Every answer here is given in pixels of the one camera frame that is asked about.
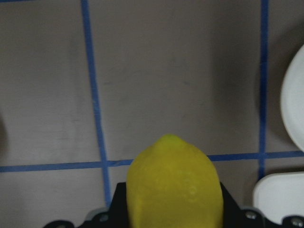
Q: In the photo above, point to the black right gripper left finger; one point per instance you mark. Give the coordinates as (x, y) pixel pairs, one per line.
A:
(114, 217)

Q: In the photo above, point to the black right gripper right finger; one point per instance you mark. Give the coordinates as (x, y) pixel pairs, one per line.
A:
(247, 217)

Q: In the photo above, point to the yellow lemon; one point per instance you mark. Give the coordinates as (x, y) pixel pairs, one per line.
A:
(172, 184)

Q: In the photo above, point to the cream ceramic bowl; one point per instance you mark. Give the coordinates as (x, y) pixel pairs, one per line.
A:
(292, 99)

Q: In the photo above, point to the cream plate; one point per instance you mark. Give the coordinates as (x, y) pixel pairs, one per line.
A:
(280, 195)

